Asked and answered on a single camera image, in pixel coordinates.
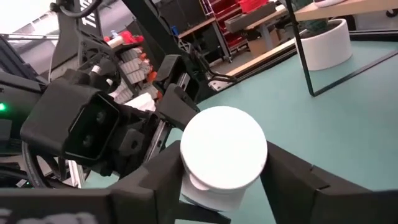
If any plain white bottle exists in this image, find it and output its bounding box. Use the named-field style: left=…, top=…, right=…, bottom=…
left=179, top=105, right=269, bottom=213

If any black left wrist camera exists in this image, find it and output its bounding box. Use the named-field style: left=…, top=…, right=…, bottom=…
left=20, top=83, right=121, bottom=164

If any light wooden desk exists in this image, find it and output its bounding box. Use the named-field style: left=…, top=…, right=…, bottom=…
left=245, top=5, right=289, bottom=58

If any grey tray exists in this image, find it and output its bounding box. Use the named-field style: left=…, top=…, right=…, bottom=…
left=224, top=1, right=277, bottom=34

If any wooden table side board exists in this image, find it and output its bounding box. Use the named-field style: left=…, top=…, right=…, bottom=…
left=226, top=39, right=297, bottom=78

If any metal rack with red bins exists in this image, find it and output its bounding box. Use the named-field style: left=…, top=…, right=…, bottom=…
left=201, top=0, right=271, bottom=62

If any rack with grey orange bins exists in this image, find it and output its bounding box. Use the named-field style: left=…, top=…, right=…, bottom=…
left=104, top=29, right=161, bottom=105

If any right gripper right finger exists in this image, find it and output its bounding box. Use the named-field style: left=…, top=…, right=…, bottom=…
left=259, top=141, right=398, bottom=224

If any white plastic container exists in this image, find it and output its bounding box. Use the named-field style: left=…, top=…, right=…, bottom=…
left=124, top=92, right=156, bottom=112

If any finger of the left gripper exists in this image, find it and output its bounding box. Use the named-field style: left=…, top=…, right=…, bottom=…
left=155, top=83, right=200, bottom=131

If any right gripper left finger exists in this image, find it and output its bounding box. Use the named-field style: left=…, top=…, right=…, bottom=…
left=0, top=139, right=185, bottom=224

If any black metal table frame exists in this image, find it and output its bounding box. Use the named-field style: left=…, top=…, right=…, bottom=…
left=198, top=29, right=398, bottom=103

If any wooden shelf black metal frame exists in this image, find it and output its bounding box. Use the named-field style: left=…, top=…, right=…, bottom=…
left=285, top=0, right=398, bottom=98

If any white round plant pot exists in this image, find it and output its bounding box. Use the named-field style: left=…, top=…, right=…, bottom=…
left=294, top=18, right=354, bottom=72

